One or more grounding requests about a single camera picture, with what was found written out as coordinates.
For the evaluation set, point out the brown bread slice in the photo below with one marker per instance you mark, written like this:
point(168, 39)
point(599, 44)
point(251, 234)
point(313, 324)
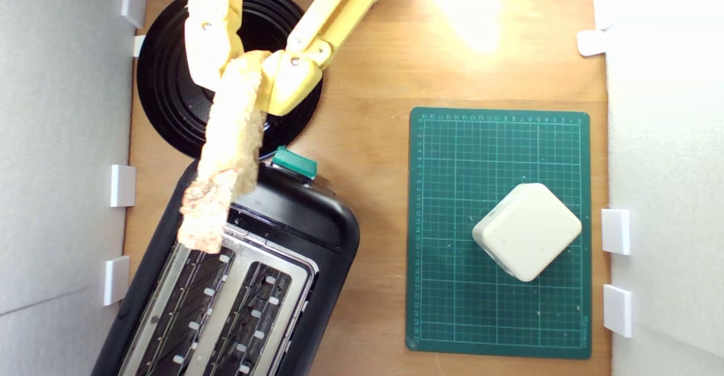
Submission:
point(226, 155)

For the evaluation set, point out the green toaster lever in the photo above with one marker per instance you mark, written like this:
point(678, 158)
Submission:
point(294, 162)

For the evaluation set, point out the black two-slot toaster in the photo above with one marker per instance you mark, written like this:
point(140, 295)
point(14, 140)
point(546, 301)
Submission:
point(294, 217)

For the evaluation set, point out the black round plate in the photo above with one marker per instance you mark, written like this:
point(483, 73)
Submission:
point(167, 110)

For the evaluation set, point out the green cutting mat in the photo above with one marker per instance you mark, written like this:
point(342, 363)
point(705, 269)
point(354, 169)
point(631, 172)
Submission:
point(452, 308)

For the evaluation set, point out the white square block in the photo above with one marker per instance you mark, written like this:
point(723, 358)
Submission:
point(529, 232)

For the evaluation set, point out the small white wall clip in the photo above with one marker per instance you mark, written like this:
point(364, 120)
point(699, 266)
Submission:
point(116, 280)
point(591, 42)
point(615, 232)
point(139, 45)
point(617, 310)
point(133, 1)
point(123, 185)

